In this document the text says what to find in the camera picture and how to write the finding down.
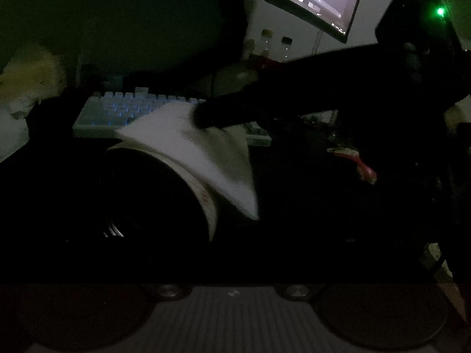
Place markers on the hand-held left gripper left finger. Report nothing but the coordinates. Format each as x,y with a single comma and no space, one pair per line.
167,290

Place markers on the white tissue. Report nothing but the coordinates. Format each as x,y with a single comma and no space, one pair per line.
220,169

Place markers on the red and white wrapper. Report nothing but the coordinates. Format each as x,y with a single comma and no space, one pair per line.
364,170

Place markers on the white backlit keyboard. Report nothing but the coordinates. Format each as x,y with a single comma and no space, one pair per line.
121,108

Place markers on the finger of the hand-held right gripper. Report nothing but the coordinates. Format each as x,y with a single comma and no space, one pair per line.
279,95

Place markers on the clear bottle with tan cap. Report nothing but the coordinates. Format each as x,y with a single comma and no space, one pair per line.
265,46

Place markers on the yellowish plush toy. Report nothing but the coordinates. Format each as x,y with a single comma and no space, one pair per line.
33,73

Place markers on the clear bottle with dark cap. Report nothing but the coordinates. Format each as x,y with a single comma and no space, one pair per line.
286,48

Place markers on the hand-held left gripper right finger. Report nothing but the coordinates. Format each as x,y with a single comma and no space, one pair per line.
296,290

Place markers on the white round container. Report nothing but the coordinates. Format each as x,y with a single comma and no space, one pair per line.
206,198

